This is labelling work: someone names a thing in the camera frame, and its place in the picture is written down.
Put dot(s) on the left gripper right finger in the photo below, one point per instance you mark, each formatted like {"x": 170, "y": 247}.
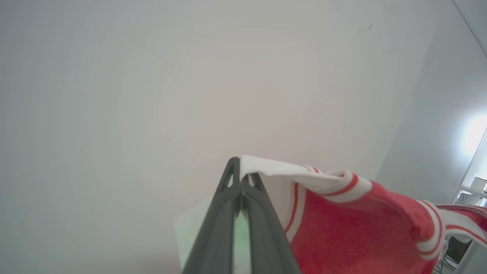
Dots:
{"x": 266, "y": 243}

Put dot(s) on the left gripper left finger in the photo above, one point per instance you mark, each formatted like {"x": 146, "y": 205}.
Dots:
{"x": 217, "y": 236}

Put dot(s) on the red and white jersey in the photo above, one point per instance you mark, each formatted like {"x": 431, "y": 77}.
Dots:
{"x": 342, "y": 236}

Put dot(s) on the white shelf rack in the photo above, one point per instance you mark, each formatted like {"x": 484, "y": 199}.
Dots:
{"x": 471, "y": 190}

